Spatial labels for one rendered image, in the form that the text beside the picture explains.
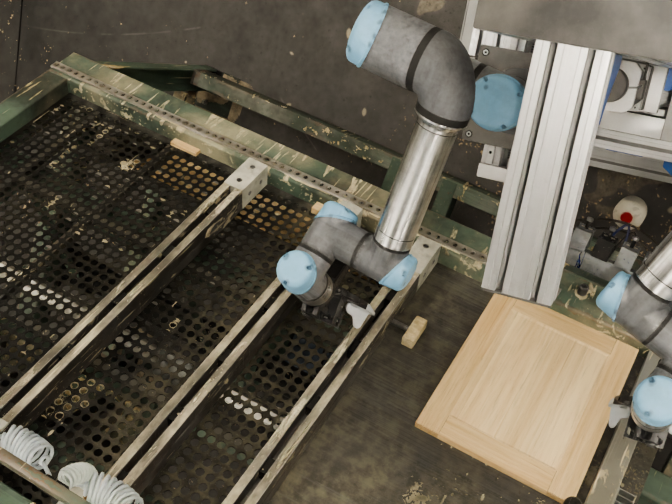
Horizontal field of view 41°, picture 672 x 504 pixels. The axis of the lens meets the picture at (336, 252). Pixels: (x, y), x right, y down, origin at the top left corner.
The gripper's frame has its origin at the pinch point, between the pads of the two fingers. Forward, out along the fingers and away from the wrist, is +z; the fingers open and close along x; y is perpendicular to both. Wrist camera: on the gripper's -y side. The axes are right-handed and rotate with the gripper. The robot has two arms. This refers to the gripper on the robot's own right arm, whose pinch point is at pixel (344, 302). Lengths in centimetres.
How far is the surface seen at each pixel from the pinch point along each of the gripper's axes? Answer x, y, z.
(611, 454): 63, 12, 20
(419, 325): 12.6, -3.3, 21.5
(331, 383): 2.5, 17.8, 2.5
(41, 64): -202, -78, 108
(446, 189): -12, -62, 96
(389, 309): 5.7, -4.1, 16.3
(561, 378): 47, -2, 29
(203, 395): -20.4, 29.7, -8.7
